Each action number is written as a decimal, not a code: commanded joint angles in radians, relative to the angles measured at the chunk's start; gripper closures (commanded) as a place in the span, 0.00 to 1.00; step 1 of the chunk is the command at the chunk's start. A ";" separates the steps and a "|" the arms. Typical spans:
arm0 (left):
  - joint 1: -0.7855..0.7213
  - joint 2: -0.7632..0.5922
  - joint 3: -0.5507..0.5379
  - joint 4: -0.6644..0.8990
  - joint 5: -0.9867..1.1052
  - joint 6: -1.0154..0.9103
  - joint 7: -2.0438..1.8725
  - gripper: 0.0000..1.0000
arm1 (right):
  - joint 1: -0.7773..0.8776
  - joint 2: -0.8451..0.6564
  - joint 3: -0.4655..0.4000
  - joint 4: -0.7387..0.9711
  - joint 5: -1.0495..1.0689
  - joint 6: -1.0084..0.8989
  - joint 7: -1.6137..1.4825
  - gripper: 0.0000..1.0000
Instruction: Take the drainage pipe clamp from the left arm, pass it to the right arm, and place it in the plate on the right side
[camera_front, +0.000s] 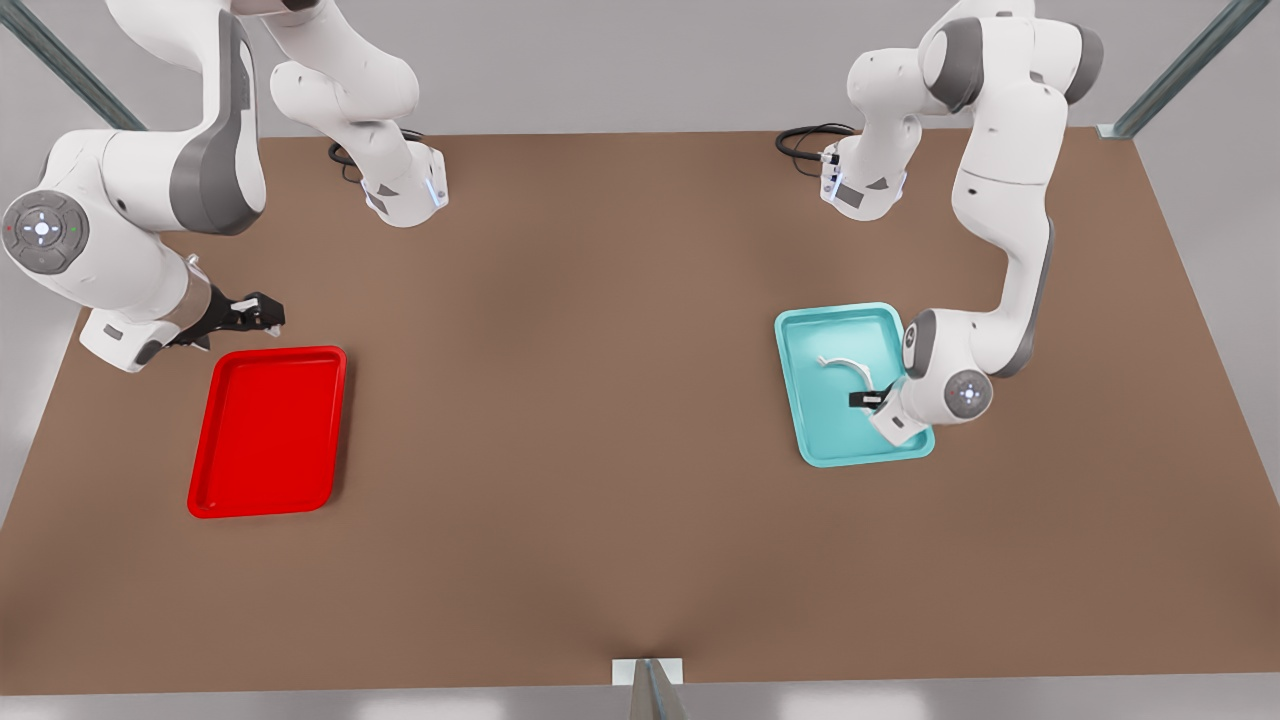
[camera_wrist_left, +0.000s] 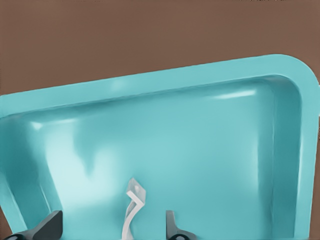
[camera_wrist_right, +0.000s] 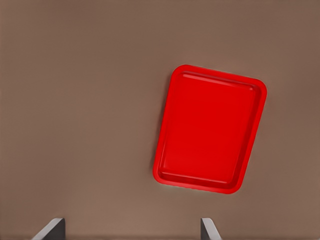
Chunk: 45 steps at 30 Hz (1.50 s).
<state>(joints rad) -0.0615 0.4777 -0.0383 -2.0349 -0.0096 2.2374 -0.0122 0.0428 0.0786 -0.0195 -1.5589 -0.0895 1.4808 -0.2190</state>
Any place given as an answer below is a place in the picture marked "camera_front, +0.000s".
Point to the white drainage pipe clamp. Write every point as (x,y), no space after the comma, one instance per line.
(848,365)

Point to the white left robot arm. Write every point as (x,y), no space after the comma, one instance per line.
(1000,200)

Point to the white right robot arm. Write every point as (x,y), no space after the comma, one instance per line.
(150,190)

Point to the teal rectangular tray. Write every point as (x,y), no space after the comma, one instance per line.
(835,400)

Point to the red rectangular tray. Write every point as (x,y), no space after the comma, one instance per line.
(268,431)

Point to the silver frame post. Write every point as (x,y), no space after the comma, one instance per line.
(70,65)
(1180,70)
(655,690)

